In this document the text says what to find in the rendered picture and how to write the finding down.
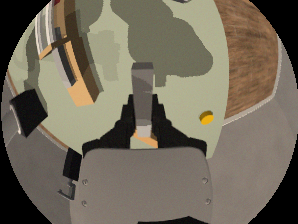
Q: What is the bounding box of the orange wooden bar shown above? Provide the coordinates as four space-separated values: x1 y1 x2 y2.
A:
133 128 158 148

